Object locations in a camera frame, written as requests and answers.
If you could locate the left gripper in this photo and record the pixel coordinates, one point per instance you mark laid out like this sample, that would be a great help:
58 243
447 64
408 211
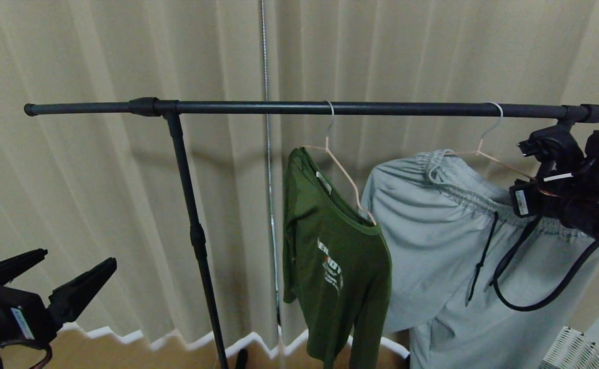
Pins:
2 318

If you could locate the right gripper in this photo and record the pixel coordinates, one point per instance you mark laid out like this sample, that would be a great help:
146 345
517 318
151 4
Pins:
581 210

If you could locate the pink clothes hanger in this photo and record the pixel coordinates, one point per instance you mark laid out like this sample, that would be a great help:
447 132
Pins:
328 123
478 151

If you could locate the pale grey garment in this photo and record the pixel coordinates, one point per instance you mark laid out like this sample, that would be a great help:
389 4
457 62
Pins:
432 246

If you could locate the green printed shirt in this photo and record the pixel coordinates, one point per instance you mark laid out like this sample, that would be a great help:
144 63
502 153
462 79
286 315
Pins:
340 256

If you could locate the white laundry basket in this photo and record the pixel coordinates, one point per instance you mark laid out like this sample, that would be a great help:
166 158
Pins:
576 351

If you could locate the black clothes rack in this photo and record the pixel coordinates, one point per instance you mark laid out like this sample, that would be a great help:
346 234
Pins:
279 108

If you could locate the beige curtain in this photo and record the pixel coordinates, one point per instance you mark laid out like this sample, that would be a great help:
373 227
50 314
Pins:
99 179

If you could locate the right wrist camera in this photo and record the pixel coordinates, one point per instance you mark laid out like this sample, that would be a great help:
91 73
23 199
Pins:
550 146

